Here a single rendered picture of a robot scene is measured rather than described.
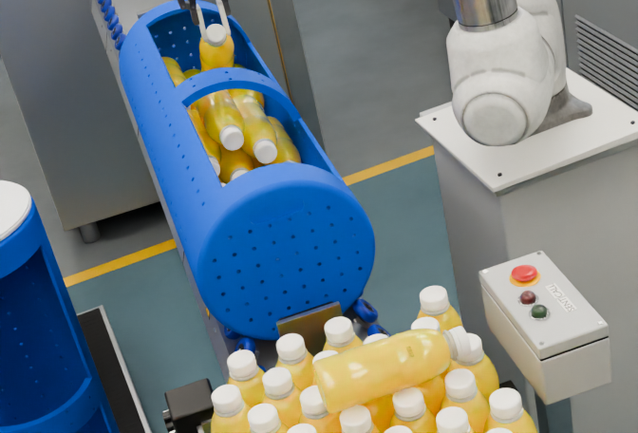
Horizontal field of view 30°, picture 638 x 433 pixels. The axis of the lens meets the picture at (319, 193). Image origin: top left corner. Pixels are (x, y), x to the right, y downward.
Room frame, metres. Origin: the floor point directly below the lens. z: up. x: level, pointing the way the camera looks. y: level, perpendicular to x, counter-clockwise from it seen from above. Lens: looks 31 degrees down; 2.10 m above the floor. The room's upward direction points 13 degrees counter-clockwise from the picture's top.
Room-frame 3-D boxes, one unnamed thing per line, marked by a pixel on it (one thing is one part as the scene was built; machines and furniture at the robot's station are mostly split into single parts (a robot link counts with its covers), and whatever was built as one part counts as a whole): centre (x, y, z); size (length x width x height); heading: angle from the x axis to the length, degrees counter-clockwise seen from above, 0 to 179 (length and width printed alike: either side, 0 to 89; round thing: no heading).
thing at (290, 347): (1.33, 0.08, 1.09); 0.04 x 0.04 x 0.02
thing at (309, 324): (1.45, 0.06, 0.99); 0.10 x 0.02 x 0.12; 100
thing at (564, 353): (1.30, -0.27, 1.05); 0.20 x 0.10 x 0.10; 10
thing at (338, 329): (1.34, 0.01, 1.09); 0.04 x 0.04 x 0.02
